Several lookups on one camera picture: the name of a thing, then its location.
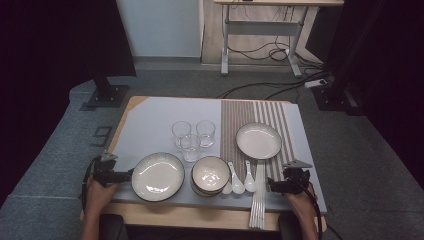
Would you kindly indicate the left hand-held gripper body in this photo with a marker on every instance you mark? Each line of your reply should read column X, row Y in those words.
column 104, row 173

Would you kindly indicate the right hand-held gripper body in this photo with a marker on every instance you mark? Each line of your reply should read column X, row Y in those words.
column 296, row 180

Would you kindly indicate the white ceramic spoon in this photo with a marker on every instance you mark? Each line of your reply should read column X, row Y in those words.
column 250, row 184
column 227, row 190
column 238, row 187

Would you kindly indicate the bundle of white chopsticks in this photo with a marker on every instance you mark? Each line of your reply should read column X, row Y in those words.
column 258, row 206

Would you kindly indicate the white plate with black rim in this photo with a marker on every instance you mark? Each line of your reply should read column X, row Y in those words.
column 258, row 140
column 156, row 175

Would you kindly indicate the person's right hand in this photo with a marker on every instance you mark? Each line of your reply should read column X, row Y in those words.
column 303, row 205

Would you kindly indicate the person's left hand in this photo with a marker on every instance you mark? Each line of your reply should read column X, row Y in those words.
column 96, row 200

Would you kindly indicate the black chair armrest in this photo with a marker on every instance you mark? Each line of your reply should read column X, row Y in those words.
column 288, row 230
column 111, row 228

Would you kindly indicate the brown striped placemat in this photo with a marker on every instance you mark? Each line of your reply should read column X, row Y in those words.
column 233, row 133

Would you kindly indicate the light grey table sheet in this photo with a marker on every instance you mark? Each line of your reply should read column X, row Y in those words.
column 156, row 113

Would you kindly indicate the clear glass tumbler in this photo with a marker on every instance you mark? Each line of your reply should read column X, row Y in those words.
column 181, row 131
column 206, row 133

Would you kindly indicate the wooden table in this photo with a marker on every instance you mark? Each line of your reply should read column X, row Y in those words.
column 186, row 218

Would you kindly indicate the white power strip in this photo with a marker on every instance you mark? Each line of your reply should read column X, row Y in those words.
column 315, row 83

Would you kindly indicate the black curtain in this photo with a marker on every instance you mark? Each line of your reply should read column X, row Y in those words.
column 393, row 66
column 40, row 50

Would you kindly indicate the pale blue partition panel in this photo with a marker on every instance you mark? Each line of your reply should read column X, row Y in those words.
column 160, row 26

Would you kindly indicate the standing desk with grey legs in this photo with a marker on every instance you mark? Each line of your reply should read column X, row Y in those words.
column 263, row 28

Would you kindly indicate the dark floor outlet frame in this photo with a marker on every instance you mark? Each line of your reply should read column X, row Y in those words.
column 96, row 131

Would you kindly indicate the black stand with base plate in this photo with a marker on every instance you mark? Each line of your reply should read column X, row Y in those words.
column 106, row 96
column 333, row 100

